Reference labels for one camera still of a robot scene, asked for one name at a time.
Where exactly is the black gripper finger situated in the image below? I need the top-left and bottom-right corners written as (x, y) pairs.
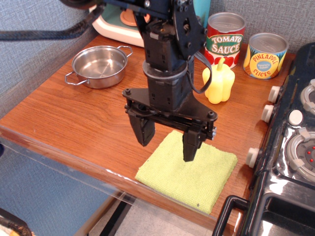
top-left (128, 112), bottom-right (155, 147)
top-left (183, 129), bottom-right (205, 162)

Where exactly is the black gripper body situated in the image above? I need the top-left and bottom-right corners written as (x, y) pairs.
top-left (123, 70), bottom-right (218, 140)

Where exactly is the green cloth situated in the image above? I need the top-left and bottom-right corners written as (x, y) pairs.
top-left (135, 130), bottom-right (238, 214)

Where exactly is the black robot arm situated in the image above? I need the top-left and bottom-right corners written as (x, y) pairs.
top-left (110, 0), bottom-right (218, 162)

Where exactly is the yellow toy bell pepper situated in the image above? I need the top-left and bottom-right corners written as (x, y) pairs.
top-left (202, 58), bottom-right (235, 104)

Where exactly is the grey stove knob lower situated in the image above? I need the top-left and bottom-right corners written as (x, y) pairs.
top-left (246, 147), bottom-right (259, 168)

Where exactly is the grey stove knob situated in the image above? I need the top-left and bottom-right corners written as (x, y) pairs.
top-left (268, 86), bottom-right (281, 103)
top-left (261, 105), bottom-right (274, 123)
top-left (246, 147), bottom-right (259, 168)

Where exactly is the small steel pot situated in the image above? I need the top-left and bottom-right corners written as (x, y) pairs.
top-left (64, 45), bottom-right (133, 89)

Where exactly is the grey stove knob middle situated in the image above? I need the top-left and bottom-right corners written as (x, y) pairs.
top-left (261, 105), bottom-right (274, 123)

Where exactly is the tomato sauce can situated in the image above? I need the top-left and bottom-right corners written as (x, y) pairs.
top-left (204, 12), bottom-right (246, 68)

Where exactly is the teal toy microwave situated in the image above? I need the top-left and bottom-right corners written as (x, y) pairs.
top-left (93, 0), bottom-right (211, 47)

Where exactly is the grey stove knob upper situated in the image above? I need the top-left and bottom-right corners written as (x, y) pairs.
top-left (268, 86), bottom-right (281, 103)

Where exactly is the pineapple slices can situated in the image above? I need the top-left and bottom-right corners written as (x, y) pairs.
top-left (243, 32), bottom-right (289, 79)

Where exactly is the black toy stove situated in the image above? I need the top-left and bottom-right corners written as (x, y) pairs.
top-left (213, 43), bottom-right (315, 236)

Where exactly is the black braided cable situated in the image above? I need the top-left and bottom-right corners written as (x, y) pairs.
top-left (0, 4), bottom-right (105, 41)

